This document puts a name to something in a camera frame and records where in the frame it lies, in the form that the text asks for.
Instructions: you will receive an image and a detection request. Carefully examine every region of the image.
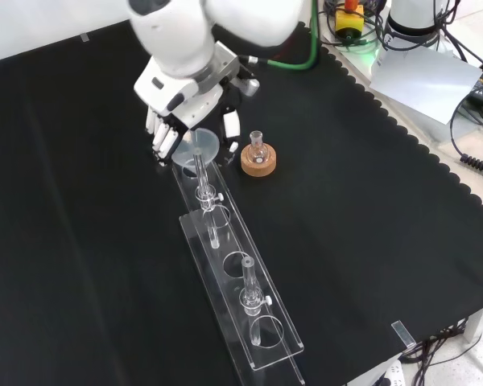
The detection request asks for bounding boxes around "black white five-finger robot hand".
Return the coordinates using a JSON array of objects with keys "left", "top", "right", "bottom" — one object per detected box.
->
[{"left": 134, "top": 60, "right": 242, "bottom": 167}]

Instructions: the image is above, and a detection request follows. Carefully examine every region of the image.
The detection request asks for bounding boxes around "clear plastic funnel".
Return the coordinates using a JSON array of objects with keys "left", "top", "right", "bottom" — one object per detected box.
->
[{"left": 171, "top": 128, "right": 221, "bottom": 172}]

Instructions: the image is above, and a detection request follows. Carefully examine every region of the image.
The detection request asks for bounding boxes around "clear acrylic funnel stand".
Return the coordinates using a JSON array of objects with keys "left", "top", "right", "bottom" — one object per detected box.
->
[{"left": 171, "top": 158, "right": 306, "bottom": 386}]

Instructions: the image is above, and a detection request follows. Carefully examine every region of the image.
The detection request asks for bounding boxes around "small round-bottom glass flask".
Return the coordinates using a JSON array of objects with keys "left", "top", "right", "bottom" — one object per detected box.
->
[{"left": 247, "top": 129, "right": 270, "bottom": 164}]

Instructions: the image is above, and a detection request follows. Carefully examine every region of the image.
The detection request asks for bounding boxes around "black cloth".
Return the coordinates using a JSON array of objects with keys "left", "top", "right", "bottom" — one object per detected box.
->
[{"left": 0, "top": 18, "right": 483, "bottom": 386}]

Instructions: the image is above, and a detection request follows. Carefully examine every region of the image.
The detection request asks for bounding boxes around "yellow stop button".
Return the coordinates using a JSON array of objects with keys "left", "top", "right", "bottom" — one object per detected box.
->
[{"left": 334, "top": 0, "right": 365, "bottom": 41}]

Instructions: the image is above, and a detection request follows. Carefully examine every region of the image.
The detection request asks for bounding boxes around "pale grey board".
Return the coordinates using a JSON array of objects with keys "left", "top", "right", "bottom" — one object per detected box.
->
[{"left": 369, "top": 47, "right": 483, "bottom": 125}]

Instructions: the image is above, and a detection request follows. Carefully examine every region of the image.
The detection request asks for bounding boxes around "clear plastic cloth clip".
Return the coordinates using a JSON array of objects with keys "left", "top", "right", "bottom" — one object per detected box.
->
[{"left": 390, "top": 320, "right": 415, "bottom": 349}]

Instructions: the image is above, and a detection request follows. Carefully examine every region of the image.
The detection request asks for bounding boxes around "white power strip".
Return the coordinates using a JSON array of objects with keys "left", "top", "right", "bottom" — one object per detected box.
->
[{"left": 380, "top": 359, "right": 407, "bottom": 386}]

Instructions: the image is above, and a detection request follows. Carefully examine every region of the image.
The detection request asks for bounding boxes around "white table leg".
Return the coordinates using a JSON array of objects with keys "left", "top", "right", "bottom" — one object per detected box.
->
[{"left": 464, "top": 303, "right": 483, "bottom": 345}]

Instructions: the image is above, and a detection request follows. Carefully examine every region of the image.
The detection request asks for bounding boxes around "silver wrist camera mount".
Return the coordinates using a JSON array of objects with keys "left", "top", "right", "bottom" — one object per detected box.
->
[{"left": 240, "top": 77, "right": 262, "bottom": 98}]

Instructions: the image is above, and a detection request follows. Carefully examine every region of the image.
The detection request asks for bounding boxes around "cork ring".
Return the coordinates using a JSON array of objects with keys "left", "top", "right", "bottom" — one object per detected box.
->
[{"left": 240, "top": 144, "right": 276, "bottom": 177}]

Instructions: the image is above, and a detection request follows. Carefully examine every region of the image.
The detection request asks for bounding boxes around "green cable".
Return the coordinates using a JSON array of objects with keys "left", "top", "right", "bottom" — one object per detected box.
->
[{"left": 241, "top": 0, "right": 320, "bottom": 72}]

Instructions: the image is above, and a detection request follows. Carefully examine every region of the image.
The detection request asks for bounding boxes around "black coiled cable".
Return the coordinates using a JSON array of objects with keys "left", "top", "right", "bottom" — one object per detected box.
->
[{"left": 449, "top": 92, "right": 483, "bottom": 179}]

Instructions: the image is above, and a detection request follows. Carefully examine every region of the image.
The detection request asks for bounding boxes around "black cable bundle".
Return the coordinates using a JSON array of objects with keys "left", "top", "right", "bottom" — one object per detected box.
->
[{"left": 402, "top": 317, "right": 483, "bottom": 386}]

